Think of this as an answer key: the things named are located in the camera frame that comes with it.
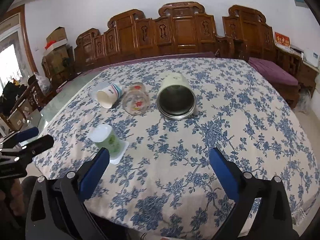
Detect green plastic yogurt cup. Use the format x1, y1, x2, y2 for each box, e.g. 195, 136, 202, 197
89, 124, 129, 165

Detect white striped paper cup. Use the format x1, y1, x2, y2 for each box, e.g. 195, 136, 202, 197
97, 83, 124, 109

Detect dark wooden side chair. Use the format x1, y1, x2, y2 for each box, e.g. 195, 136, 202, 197
1, 75, 55, 131

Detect clear plastic bag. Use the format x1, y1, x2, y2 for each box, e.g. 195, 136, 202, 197
34, 72, 52, 95

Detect stacked cardboard boxes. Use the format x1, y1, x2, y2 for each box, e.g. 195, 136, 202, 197
41, 27, 74, 87

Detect clear glass with red fish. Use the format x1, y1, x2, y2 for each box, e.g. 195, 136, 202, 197
122, 82, 150, 116

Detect blue floral white tablecloth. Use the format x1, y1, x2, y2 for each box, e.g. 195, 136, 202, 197
34, 58, 319, 239

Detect purple armchair cushion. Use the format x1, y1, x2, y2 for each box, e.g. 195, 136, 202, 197
248, 57, 298, 86

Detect cream insulated steel mug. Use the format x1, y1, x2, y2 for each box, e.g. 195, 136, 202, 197
156, 73, 196, 120

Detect wooden side cabinet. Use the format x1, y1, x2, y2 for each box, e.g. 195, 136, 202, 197
276, 48, 318, 97

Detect purple sofa cushion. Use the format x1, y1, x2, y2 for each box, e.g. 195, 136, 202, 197
56, 51, 217, 93

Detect red desk calendar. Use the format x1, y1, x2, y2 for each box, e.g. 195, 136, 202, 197
274, 32, 291, 48

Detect carved wooden armchair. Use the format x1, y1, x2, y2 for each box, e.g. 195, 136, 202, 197
222, 5, 300, 109

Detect carved wooden long sofa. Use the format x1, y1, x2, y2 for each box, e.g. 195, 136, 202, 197
74, 2, 234, 70

